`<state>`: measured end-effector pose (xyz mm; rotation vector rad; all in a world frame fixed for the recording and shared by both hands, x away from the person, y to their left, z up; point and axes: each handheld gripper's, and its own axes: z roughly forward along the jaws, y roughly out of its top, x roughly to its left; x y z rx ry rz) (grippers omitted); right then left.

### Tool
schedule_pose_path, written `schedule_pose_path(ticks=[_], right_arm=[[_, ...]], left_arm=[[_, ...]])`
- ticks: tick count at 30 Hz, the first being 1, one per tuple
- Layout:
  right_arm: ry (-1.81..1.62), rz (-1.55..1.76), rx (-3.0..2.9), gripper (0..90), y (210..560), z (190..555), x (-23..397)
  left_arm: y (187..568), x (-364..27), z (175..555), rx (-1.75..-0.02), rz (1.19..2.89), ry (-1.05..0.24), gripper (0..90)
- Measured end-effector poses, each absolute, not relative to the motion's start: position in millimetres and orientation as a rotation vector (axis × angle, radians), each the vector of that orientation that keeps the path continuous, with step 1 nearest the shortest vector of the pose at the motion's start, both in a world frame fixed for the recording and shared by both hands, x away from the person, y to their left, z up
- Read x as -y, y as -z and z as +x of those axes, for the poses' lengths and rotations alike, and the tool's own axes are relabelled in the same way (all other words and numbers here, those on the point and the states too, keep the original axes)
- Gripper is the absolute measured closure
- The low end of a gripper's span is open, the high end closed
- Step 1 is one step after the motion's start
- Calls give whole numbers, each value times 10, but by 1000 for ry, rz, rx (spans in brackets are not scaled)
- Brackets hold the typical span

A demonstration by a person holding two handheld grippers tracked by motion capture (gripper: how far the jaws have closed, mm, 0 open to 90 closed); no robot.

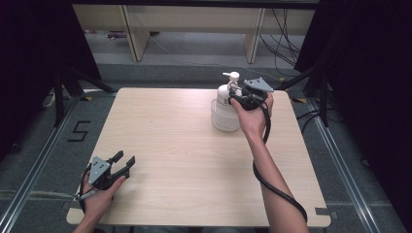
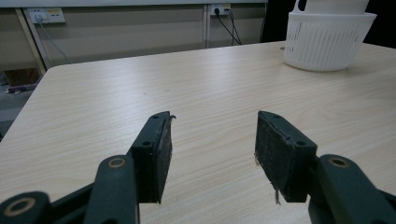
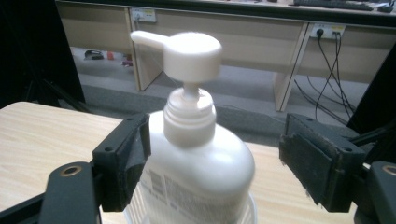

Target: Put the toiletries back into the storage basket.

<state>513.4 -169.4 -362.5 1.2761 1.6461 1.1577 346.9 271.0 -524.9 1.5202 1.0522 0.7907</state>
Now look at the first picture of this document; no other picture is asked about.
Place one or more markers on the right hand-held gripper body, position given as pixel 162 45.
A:
pixel 256 95

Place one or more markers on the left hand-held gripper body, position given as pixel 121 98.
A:
pixel 100 173

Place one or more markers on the white pump bottle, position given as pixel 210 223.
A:
pixel 225 97

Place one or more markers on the white plastic basket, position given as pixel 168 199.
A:
pixel 223 121

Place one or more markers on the person's right hand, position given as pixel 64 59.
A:
pixel 254 121

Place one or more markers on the person's left hand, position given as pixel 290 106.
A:
pixel 97 202

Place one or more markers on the yellow tape piece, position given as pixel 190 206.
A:
pixel 86 98
pixel 299 100

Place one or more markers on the black tape piece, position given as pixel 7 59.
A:
pixel 69 205
pixel 325 212

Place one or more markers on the black metal stand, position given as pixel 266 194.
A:
pixel 59 97
pixel 324 97

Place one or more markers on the light wooden desk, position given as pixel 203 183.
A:
pixel 194 19

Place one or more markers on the black curtain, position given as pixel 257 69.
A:
pixel 32 64
pixel 372 81

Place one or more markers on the aluminium floor rail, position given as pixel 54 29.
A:
pixel 39 161
pixel 343 174

